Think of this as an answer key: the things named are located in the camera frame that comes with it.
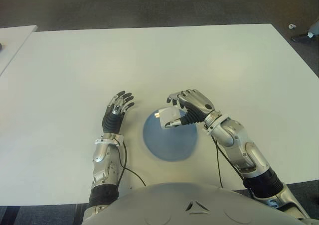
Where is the white charger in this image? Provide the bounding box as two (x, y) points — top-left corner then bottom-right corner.
(154, 106), (186, 129)

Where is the grey robot torso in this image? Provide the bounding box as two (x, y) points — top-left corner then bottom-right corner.
(82, 182), (304, 225)

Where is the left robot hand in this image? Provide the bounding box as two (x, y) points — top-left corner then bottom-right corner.
(102, 90), (135, 135)

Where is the person's grey trouser leg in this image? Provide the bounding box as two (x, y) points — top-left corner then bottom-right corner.
(308, 18), (319, 38)

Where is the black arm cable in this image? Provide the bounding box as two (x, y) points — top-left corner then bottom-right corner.
(210, 133), (255, 196)
(116, 140), (147, 187)

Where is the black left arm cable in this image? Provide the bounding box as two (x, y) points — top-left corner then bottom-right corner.
(116, 140), (147, 187)

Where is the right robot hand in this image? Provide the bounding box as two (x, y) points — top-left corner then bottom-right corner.
(164, 88), (216, 129)

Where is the neighbouring white table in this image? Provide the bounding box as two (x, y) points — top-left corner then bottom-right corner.
(0, 24), (38, 77)

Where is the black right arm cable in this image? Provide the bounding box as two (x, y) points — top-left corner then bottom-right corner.
(210, 133), (255, 196)

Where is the blue plate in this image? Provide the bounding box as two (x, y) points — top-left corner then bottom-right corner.
(142, 110), (200, 162)

